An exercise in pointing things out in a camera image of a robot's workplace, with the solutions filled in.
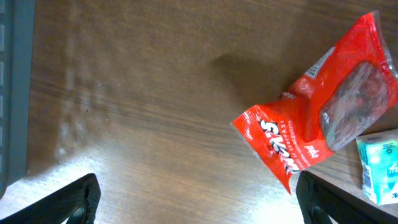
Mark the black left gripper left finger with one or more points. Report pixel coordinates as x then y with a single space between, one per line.
76 202

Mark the teal tissue pack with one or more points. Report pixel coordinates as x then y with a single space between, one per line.
378 154

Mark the red snack packet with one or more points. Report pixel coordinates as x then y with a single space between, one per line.
332 103

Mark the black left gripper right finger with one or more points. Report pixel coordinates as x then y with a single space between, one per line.
322 202

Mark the grey plastic mesh basket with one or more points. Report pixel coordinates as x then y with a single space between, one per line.
17 38

